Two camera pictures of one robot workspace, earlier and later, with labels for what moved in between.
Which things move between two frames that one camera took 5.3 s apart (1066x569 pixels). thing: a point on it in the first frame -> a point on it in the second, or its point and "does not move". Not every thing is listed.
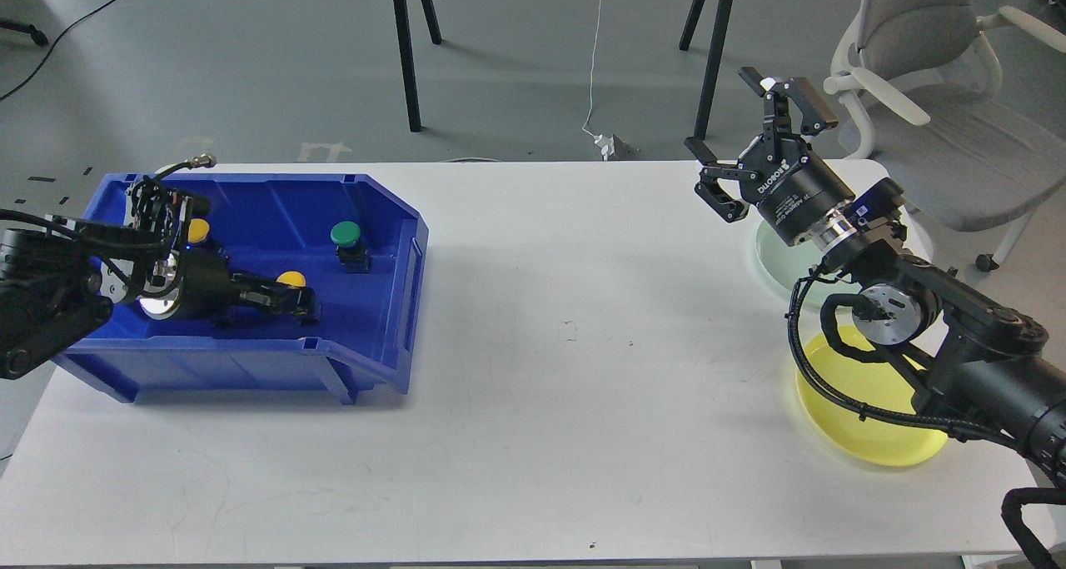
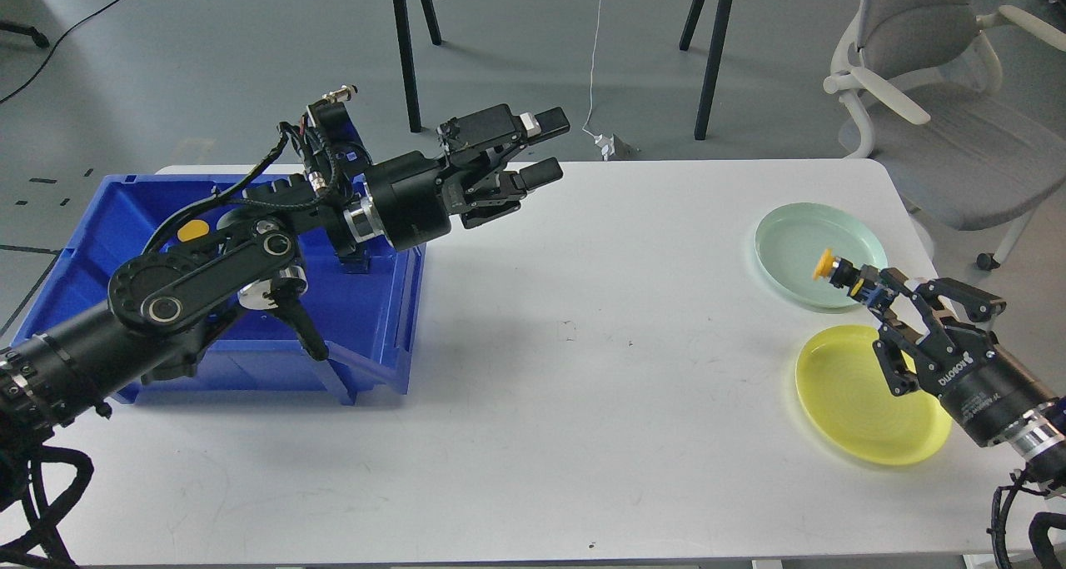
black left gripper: (211, 291) -> (410, 198)
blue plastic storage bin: (360, 242) does not move
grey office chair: (922, 71) does not move
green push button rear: (354, 257) does not move
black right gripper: (795, 193) -> (983, 386)
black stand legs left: (405, 37) does not move
